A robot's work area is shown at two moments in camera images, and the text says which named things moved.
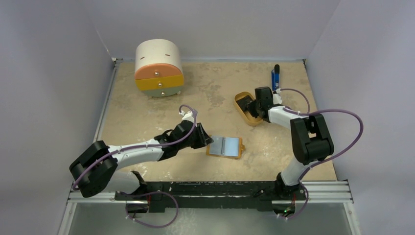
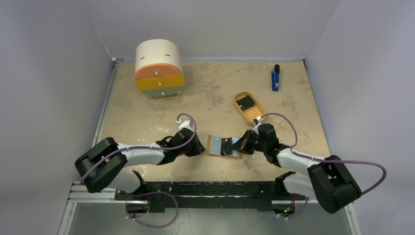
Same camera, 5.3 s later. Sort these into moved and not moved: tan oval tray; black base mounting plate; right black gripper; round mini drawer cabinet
Moved: right black gripper
Not moved: black base mounting plate; tan oval tray; round mini drawer cabinet
